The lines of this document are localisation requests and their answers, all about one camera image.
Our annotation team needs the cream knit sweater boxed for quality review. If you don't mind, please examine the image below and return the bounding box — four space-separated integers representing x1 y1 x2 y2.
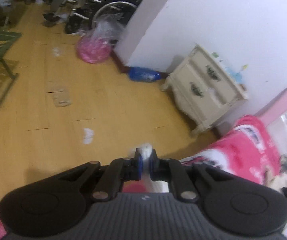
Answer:
128 142 171 194

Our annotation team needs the pink floral bedsheet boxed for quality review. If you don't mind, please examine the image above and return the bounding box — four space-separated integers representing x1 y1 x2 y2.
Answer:
0 115 287 239

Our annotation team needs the white paper scrap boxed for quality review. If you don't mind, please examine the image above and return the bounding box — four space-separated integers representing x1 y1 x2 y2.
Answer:
83 128 95 145

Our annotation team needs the cream bedside cabinet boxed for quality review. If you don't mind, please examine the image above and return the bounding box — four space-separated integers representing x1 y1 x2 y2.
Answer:
160 45 249 137

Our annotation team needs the blue plastic bag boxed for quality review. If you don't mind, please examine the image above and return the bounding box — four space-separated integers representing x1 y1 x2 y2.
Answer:
128 67 162 82

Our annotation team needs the pink plastic bag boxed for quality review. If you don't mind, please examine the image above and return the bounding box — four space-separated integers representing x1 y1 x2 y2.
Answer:
75 14 124 64

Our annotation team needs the black wheelchair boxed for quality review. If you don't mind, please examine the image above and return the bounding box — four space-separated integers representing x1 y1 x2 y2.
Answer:
43 0 142 34

